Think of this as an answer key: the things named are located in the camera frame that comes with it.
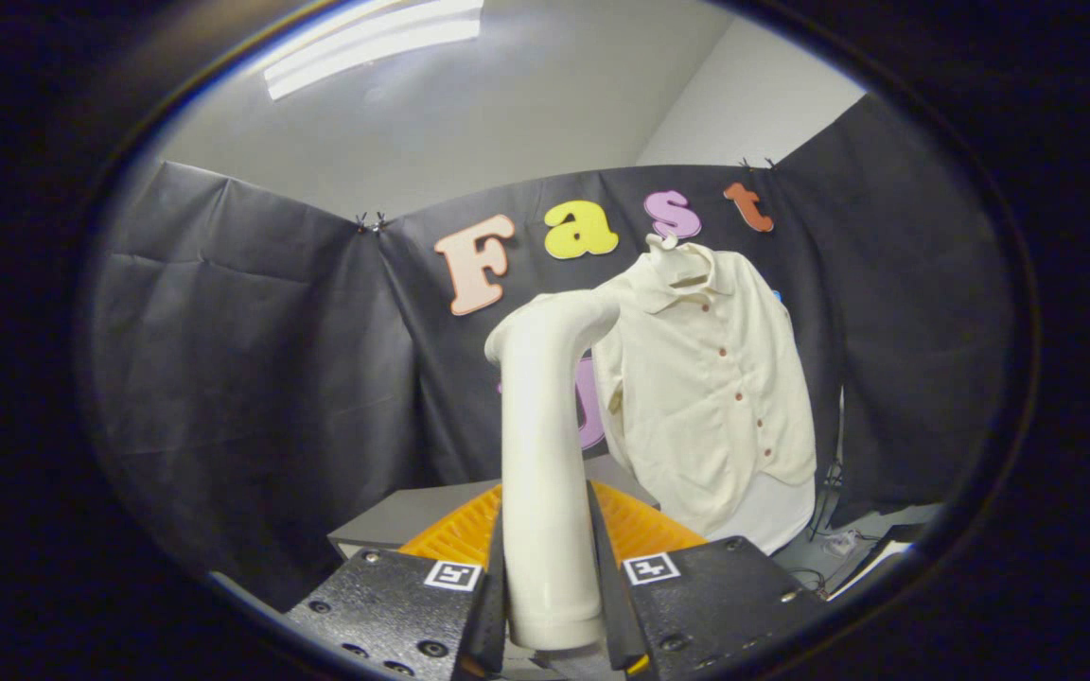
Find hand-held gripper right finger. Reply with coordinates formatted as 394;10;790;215
587;480;826;681

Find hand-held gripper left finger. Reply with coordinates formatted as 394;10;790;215
283;482;508;681

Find cream button-up shirt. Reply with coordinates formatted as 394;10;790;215
592;248;818;535

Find white clothes hanger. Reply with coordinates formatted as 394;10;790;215
644;234;713;289

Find grey top white cabinet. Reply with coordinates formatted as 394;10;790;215
327;454;659;561

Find black backdrop cloth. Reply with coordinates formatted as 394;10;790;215
86;95;1010;611

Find ceiling light panel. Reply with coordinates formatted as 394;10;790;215
264;0;485;101

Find black cables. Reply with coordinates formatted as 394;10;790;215
812;462;844;542

